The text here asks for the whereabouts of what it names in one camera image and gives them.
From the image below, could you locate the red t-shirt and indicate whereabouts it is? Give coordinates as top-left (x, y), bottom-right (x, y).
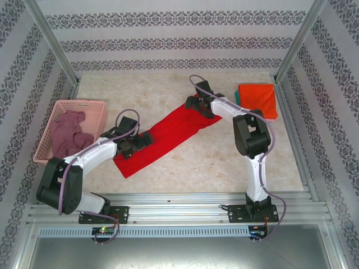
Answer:
top-left (113, 105), bottom-right (222, 179)

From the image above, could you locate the orange folded t-shirt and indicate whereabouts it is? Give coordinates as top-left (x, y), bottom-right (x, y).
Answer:
top-left (238, 84), bottom-right (279, 120)

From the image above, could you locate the mauve t-shirt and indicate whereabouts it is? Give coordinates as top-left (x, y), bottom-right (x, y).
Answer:
top-left (49, 110), bottom-right (95, 157)

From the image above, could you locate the pink plastic basket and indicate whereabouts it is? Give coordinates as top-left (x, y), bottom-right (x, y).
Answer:
top-left (33, 99), bottom-right (109, 164)

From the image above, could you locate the left controller circuit board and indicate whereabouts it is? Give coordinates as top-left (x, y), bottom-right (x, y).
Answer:
top-left (91, 226), bottom-right (116, 235)

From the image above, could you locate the controller circuit board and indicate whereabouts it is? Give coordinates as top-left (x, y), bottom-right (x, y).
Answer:
top-left (249, 225), bottom-right (269, 239)
top-left (91, 226), bottom-right (116, 235)

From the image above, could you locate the grey metal sheet panel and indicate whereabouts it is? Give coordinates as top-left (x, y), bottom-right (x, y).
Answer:
top-left (16, 224), bottom-right (347, 269)

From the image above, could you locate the right controller circuit board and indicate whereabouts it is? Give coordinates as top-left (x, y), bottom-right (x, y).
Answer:
top-left (249, 225), bottom-right (269, 239)

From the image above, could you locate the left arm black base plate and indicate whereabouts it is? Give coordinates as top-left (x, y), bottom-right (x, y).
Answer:
top-left (78, 206), bottom-right (130, 225)

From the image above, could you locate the aluminium cross rail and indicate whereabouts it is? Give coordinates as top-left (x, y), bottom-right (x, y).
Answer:
top-left (26, 192), bottom-right (334, 226)

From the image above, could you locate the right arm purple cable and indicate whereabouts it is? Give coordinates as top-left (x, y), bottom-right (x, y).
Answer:
top-left (189, 74), bottom-right (287, 245)

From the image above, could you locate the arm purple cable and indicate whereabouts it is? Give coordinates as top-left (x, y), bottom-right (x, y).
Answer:
top-left (189, 74), bottom-right (287, 245)
top-left (58, 108), bottom-right (140, 246)

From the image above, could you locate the slotted grey cable duct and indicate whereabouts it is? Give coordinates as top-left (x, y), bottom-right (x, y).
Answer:
top-left (38, 226), bottom-right (251, 238)

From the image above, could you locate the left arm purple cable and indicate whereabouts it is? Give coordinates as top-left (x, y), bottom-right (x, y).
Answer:
top-left (58, 108), bottom-right (140, 246)

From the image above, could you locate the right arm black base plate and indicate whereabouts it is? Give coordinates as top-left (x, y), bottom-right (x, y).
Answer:
top-left (227, 203), bottom-right (280, 224)

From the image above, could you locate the aluminium frame post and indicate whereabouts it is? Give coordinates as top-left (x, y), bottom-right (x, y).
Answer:
top-left (273, 0), bottom-right (329, 84)
top-left (26, 0), bottom-right (80, 85)

